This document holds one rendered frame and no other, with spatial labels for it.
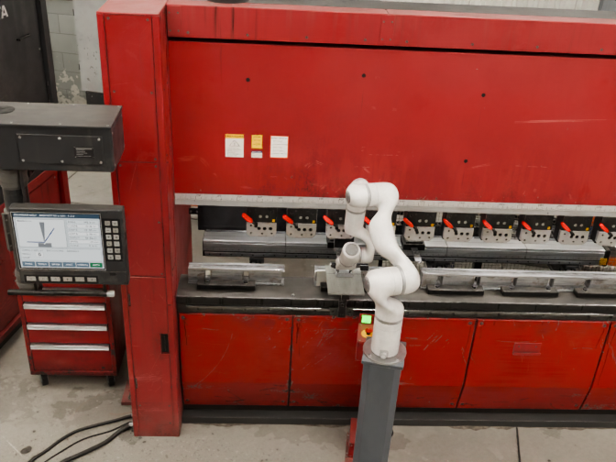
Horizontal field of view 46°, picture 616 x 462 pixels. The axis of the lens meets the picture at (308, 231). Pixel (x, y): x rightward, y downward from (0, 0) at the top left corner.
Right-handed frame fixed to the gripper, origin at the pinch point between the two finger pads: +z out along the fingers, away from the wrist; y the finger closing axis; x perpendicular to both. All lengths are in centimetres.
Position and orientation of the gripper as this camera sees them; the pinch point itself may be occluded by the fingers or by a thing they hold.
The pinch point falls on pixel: (344, 269)
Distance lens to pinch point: 367.4
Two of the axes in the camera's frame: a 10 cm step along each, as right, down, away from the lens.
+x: 0.0, 9.4, -3.5
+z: -0.7, 3.5, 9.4
